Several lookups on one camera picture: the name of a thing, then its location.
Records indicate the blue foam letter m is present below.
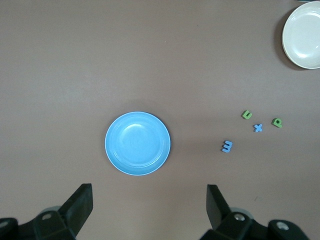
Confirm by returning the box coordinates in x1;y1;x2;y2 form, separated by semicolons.
220;140;234;153

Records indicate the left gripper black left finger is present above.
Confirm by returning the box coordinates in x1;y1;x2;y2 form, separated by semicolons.
0;183;94;240

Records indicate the cream white plate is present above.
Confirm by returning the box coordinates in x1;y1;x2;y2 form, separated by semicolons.
281;1;320;70

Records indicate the green foam letter p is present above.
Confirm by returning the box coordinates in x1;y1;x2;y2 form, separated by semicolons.
271;117;284;129

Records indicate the blue plate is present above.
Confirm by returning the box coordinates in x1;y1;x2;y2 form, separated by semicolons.
104;111;172;176

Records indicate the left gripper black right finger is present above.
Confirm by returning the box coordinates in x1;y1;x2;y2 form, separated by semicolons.
199;184;311;240

